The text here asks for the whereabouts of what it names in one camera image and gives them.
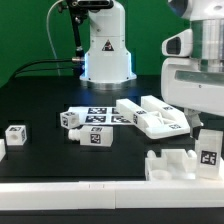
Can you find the white chair seat block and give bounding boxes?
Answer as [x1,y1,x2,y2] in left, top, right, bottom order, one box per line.
[145,149,197,181]

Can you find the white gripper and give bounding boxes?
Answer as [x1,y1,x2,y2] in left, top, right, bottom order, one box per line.
[161,28,224,139]

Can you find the white front fence bar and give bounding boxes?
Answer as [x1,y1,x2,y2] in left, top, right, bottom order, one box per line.
[0,180,224,211]

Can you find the white fence piece left edge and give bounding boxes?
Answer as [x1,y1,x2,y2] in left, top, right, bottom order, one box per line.
[0,139,6,162]

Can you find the white cable behind robot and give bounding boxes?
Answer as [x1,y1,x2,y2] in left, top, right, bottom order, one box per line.
[46,0,64,77]

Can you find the flat white tagged plate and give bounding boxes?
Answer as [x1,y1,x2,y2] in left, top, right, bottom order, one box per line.
[69,107,130,125]

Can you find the black cables at base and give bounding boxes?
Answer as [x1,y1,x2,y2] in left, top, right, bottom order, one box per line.
[9,56,84,80]

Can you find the white chair back frame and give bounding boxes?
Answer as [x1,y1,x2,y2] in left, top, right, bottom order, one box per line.
[116,95,190,139]

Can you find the small white cube block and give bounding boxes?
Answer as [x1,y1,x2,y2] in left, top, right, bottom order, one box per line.
[5,125,27,146]

